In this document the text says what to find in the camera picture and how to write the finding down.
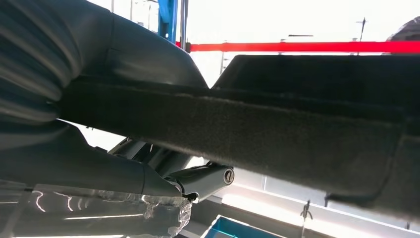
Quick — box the blue metal shelf rack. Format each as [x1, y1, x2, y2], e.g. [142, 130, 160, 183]
[157, 0, 180, 44]

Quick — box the blue plastic crate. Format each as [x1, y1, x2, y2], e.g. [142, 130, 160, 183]
[200, 215, 279, 238]

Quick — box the chrome stanchion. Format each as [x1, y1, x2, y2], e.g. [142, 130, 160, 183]
[179, 0, 192, 54]

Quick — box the red barrier belt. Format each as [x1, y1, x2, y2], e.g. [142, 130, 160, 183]
[175, 41, 420, 55]

